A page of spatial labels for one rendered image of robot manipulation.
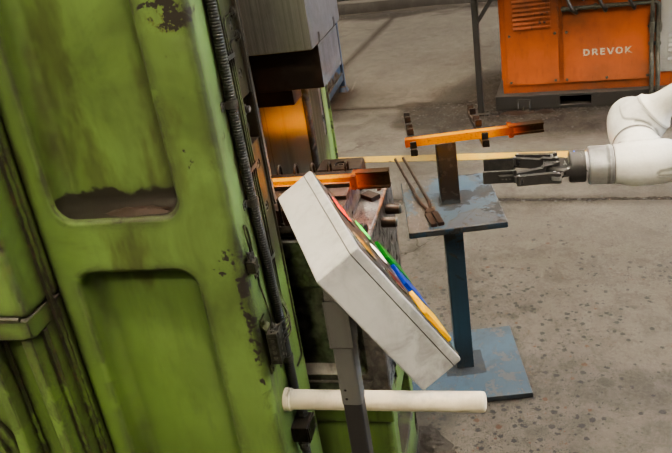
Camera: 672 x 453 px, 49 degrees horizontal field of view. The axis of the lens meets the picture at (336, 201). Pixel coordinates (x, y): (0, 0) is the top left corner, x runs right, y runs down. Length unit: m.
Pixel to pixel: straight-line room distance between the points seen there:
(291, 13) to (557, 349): 1.76
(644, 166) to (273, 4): 0.87
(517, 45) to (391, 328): 4.26
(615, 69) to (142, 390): 4.14
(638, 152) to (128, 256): 1.12
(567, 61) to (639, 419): 3.17
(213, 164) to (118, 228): 0.26
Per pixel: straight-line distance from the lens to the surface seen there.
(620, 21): 5.25
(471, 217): 2.32
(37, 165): 1.59
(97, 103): 1.53
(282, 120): 2.07
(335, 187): 1.82
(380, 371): 1.92
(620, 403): 2.65
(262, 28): 1.58
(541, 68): 5.32
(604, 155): 1.76
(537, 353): 2.85
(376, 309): 1.12
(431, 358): 1.20
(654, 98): 1.89
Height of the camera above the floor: 1.69
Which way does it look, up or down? 24 degrees down
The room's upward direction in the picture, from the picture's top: 9 degrees counter-clockwise
